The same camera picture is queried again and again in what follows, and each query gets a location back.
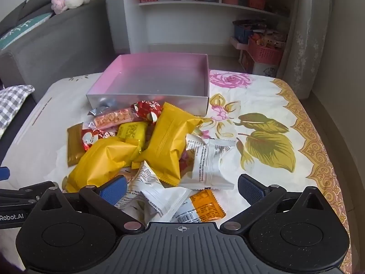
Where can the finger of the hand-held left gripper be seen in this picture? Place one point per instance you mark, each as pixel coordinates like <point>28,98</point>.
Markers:
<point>4,174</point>
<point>25,195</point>

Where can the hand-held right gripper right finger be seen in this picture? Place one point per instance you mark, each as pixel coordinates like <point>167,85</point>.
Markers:
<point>251,189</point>

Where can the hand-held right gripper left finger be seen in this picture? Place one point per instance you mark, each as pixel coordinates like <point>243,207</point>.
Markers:
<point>114,189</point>

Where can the large yellow snack packet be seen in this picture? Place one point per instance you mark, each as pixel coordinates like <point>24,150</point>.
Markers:
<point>99,162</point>
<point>165,142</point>

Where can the white printed snack packet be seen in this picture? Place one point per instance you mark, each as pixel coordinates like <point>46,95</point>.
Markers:
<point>159,197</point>
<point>208,162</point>
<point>194,142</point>

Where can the orange white snack packet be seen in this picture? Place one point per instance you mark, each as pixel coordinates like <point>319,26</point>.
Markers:
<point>204,207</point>

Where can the red white snack packet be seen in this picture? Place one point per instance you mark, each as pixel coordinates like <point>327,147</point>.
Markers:
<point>148,109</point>
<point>91,139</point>

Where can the gold brown snack packet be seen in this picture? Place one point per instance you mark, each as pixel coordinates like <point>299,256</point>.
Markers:
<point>74,145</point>

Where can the small yellow printed snack packet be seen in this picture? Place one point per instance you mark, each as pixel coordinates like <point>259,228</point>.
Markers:
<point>132,131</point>

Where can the clear-wrapped orange snack bar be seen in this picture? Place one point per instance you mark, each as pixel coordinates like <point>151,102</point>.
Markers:
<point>114,118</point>

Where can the silver foil chocolate packet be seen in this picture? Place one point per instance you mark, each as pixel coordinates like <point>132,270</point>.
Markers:
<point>104,104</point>

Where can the silver box with pink lining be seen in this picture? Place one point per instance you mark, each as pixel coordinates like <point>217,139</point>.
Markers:
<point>176,102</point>

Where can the grey checkered pillow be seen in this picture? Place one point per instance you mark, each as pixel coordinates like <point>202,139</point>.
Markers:
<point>14,102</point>

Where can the floral printed cloth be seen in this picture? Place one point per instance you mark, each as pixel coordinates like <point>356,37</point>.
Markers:
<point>285,114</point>

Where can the pink plastic rack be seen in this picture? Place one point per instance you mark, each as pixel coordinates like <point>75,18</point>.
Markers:
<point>256,67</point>

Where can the pink mesh storage basket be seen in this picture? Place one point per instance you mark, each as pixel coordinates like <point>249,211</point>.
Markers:
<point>265,54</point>

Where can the grey sofa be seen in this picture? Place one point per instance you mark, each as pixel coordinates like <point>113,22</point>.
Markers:
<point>62,42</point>

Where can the teal cushion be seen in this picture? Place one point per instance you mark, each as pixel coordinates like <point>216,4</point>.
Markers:
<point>22,31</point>

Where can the pale lace curtain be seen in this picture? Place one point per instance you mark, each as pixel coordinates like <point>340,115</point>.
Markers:
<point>308,34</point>

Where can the white shelf unit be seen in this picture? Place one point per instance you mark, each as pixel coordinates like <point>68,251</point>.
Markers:
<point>176,25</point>

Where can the pink white plush toy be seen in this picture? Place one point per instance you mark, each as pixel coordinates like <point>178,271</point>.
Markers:
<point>71,0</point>

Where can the small red basket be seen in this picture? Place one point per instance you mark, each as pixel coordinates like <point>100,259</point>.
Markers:
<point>256,2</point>

